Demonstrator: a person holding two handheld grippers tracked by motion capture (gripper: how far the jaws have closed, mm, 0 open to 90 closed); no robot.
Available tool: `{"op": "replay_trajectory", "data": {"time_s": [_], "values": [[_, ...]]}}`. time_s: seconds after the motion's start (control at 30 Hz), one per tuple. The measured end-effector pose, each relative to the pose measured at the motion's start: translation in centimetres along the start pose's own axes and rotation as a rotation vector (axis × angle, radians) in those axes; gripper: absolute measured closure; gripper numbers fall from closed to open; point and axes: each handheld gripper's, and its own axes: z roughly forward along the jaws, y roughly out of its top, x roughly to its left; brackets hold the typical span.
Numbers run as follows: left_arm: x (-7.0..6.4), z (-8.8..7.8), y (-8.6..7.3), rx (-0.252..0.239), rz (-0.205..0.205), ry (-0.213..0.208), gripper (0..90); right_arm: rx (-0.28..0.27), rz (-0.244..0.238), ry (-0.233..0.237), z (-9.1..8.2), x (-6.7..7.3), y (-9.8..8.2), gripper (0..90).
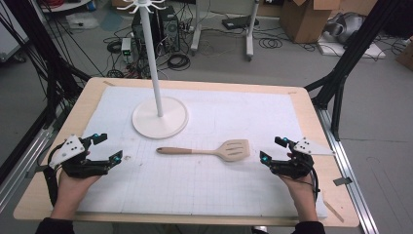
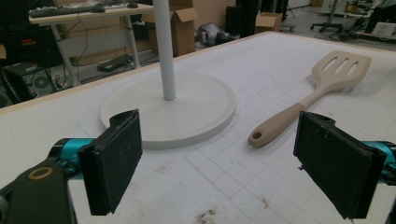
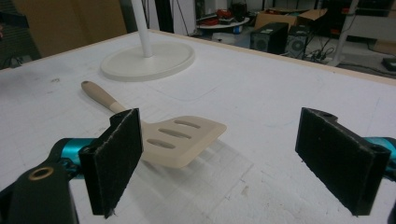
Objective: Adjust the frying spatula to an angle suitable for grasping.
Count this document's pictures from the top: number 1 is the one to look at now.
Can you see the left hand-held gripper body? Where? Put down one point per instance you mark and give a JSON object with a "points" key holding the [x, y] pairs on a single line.
{"points": [[76, 164]]}

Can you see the person's right hand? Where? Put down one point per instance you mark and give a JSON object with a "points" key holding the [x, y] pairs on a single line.
{"points": [[300, 195]]}

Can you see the white stand leg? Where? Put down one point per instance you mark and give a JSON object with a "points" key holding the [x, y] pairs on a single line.
{"points": [[250, 35], [195, 32]]}

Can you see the small grey power supply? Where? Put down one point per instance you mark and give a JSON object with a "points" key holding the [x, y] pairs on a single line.
{"points": [[126, 48]]}

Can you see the grey tape strip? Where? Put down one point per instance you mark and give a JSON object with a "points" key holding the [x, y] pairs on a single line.
{"points": [[342, 181], [35, 170]]}

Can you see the large open cardboard box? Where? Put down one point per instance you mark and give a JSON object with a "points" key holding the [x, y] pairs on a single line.
{"points": [[305, 22]]}

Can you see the small cardboard box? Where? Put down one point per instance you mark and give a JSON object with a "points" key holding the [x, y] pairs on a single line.
{"points": [[405, 55]]}

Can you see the grey bag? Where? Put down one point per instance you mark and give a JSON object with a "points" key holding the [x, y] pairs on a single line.
{"points": [[345, 27]]}

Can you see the flat black device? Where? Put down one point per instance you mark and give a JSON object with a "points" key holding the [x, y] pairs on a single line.
{"points": [[238, 22]]}

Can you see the black computer tower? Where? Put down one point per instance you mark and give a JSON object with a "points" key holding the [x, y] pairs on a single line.
{"points": [[168, 29]]}

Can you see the thin wooden stick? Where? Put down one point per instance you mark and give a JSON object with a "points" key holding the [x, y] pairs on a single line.
{"points": [[333, 211]]}

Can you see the white grid mat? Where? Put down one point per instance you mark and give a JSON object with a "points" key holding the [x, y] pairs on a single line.
{"points": [[195, 185]]}

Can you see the white hook rack stand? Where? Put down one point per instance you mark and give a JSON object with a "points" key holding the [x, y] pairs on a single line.
{"points": [[160, 125]]}

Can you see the light wooden table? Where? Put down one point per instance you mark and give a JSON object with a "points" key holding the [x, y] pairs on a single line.
{"points": [[32, 203]]}

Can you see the person's left hand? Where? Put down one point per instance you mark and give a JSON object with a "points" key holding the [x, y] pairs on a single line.
{"points": [[73, 191]]}

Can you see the white round table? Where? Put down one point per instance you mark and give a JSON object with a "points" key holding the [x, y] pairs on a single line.
{"points": [[65, 5]]}

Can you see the white foam board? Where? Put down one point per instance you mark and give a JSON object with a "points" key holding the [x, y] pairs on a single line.
{"points": [[373, 52]]}

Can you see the aluminium rail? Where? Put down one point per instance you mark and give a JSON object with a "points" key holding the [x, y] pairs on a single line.
{"points": [[344, 156], [29, 152]]}

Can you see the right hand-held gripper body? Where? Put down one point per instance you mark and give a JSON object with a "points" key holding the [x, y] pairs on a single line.
{"points": [[297, 164]]}

